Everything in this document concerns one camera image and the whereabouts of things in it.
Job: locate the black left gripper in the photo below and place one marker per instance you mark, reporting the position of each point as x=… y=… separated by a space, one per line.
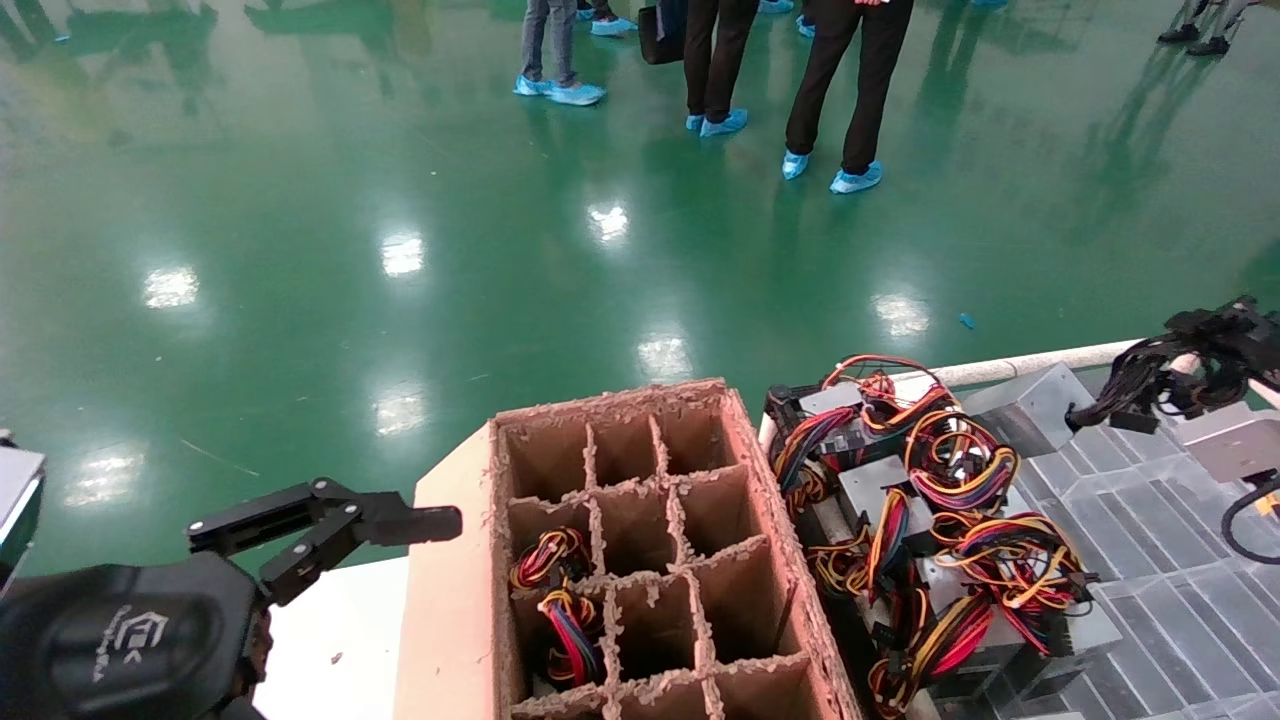
x=120 y=640

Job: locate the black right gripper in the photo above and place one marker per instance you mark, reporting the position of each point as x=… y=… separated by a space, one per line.
x=1265 y=350

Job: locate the clear plastic divided tray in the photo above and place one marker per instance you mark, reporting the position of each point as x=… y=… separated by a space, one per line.
x=1180 y=600

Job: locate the brown cardboard divider box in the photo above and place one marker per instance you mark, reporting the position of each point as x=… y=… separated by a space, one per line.
x=625 y=450

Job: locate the humanoid robot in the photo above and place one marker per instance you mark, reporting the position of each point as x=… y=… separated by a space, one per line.
x=1205 y=35

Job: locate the person in black trousers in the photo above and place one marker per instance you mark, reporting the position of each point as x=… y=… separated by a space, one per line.
x=715 y=60
x=865 y=80

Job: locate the person in grey jeans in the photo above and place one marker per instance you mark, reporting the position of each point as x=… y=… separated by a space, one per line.
x=548 y=45

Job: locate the black handbag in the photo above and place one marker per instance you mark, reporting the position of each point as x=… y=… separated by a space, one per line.
x=662 y=35

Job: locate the white padded pipe frame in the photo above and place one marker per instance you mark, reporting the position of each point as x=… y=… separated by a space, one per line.
x=1000 y=368

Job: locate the grey left wrist camera housing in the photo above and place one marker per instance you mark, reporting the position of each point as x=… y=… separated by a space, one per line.
x=18 y=500

